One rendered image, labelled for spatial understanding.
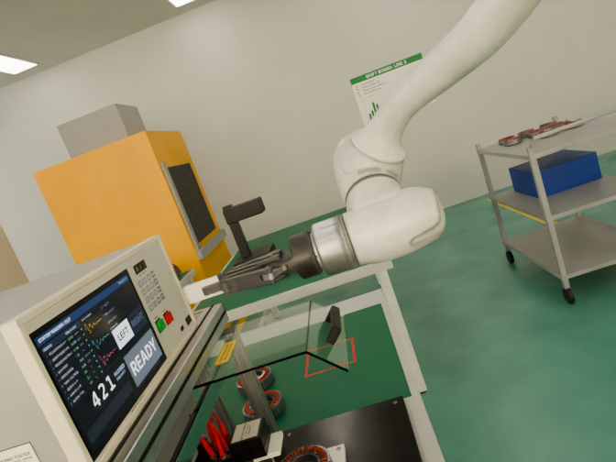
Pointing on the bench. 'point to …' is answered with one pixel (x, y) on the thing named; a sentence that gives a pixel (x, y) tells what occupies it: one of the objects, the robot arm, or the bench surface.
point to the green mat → (379, 381)
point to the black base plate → (361, 434)
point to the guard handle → (334, 324)
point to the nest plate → (337, 453)
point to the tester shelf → (171, 390)
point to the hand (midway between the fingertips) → (204, 289)
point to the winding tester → (71, 284)
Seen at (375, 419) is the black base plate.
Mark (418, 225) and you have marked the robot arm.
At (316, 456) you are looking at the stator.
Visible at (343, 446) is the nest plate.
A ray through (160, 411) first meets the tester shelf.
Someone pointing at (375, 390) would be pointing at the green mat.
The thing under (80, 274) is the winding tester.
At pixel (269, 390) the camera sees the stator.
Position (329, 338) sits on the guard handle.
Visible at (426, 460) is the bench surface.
